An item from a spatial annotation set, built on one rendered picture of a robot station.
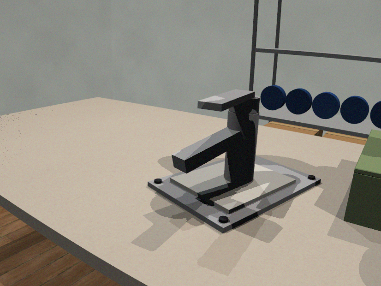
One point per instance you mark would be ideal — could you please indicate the grey tap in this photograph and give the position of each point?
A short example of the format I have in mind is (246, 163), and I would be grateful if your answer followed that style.
(238, 181)

